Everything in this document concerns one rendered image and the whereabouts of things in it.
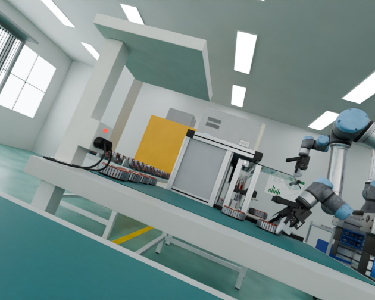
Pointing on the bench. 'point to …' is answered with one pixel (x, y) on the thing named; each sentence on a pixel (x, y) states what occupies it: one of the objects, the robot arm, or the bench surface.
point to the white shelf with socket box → (199, 91)
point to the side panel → (199, 171)
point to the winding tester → (231, 128)
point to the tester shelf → (240, 152)
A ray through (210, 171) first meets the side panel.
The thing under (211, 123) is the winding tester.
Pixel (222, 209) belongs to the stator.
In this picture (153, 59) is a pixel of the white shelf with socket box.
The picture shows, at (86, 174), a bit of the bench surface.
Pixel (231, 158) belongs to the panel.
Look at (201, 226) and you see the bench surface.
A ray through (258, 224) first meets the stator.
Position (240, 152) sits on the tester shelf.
